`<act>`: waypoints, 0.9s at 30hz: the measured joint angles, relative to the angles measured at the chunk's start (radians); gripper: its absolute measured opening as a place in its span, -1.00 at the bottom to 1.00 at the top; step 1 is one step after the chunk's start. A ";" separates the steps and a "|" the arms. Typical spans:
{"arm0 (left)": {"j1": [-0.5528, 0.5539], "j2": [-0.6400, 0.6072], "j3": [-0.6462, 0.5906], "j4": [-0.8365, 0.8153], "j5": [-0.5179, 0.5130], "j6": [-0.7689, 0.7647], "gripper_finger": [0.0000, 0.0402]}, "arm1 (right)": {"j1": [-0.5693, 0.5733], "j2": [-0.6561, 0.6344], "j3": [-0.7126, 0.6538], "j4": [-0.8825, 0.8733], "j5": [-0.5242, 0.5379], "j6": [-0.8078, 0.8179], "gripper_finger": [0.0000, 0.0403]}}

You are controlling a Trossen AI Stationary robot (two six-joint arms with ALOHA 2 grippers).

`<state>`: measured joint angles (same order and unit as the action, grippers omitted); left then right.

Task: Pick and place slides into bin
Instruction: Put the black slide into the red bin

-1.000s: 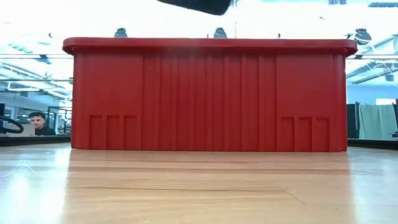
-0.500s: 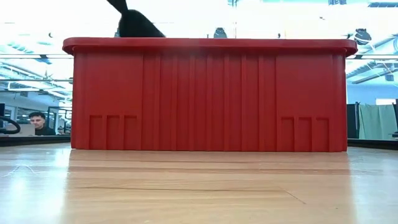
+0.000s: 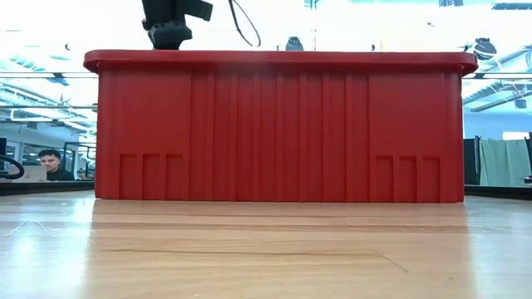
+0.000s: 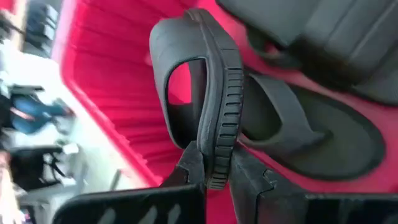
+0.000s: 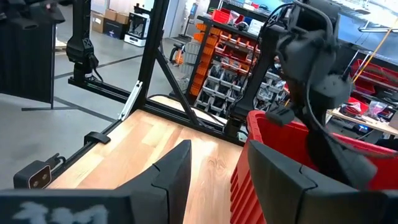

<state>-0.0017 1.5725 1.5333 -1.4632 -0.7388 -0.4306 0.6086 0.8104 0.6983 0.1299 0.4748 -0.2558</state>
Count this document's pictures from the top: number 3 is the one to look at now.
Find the black aluminium rig frame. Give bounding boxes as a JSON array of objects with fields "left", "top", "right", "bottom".
[{"left": 0, "top": 179, "right": 532, "bottom": 202}]

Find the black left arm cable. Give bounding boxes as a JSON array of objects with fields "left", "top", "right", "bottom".
[{"left": 227, "top": 0, "right": 262, "bottom": 48}]

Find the grey-green curtain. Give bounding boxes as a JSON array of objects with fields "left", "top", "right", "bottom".
[{"left": 478, "top": 138, "right": 531, "bottom": 188}]

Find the beige laptop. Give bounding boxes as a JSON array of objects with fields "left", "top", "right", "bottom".
[{"left": 7, "top": 165, "right": 48, "bottom": 183}]

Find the black fabric partition panel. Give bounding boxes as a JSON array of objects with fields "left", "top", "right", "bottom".
[{"left": 463, "top": 135, "right": 481, "bottom": 186}]

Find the black curved hose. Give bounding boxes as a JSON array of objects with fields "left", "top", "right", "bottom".
[{"left": 0, "top": 154, "right": 26, "bottom": 181}]

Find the red plastic bin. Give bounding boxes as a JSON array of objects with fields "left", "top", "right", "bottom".
[{"left": 82, "top": 48, "right": 480, "bottom": 204}]

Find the person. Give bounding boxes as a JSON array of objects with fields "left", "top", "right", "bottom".
[{"left": 37, "top": 149, "right": 76, "bottom": 182}]

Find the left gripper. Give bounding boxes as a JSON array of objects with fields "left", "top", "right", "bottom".
[{"left": 147, "top": 22, "right": 194, "bottom": 51}]

